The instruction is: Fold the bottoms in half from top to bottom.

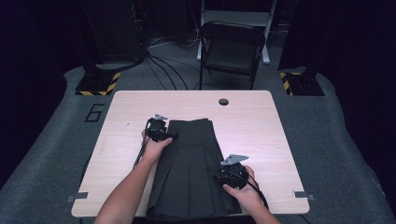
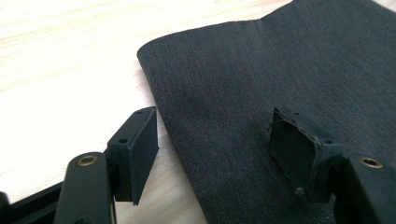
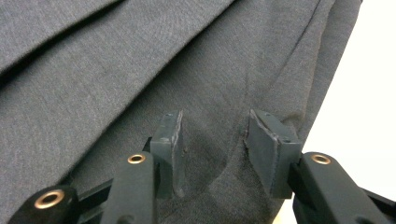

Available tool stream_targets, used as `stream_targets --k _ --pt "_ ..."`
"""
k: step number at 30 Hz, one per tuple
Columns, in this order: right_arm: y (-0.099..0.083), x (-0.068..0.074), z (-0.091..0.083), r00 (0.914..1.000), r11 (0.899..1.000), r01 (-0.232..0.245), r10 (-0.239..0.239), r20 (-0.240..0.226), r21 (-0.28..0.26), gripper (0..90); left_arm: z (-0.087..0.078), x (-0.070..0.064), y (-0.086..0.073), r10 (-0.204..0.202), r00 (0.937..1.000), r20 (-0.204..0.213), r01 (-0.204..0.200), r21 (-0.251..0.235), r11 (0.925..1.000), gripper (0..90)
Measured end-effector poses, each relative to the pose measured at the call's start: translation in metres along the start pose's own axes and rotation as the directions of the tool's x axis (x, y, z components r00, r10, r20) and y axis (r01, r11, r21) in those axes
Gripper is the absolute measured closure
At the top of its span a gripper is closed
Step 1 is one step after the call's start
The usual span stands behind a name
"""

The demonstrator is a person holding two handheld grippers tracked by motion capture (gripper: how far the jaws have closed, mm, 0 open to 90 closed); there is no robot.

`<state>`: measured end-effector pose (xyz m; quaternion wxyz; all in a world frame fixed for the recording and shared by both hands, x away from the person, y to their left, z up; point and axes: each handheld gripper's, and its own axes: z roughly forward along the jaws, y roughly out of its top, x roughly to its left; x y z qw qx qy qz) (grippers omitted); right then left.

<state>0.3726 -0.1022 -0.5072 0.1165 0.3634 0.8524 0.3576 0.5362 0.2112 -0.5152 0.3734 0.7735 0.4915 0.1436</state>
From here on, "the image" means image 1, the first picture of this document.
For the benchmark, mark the person's left hand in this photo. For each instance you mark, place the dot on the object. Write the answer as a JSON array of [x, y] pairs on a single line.
[[154, 151]]

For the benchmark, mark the dark pleated skirt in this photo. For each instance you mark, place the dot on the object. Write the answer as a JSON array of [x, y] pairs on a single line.
[[190, 174]]

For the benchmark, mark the black folding chair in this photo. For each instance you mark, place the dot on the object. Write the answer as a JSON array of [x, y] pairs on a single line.
[[230, 49]]

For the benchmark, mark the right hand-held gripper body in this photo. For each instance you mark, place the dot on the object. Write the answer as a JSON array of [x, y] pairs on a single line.
[[233, 175]]

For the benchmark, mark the black stand base yellow stripes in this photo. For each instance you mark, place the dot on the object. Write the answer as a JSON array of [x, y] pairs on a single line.
[[96, 84], [303, 84]]

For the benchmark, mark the grey tape strip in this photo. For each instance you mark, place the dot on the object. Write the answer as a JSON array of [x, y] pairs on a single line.
[[302, 194], [77, 196]]

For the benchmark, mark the white metal desk frame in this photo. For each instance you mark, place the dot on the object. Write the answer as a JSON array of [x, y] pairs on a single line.
[[239, 17]]

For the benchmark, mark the person's right hand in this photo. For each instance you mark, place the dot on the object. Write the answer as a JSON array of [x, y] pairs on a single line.
[[247, 196]]

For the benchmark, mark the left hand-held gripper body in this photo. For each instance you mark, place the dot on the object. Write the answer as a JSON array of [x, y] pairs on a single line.
[[156, 128]]

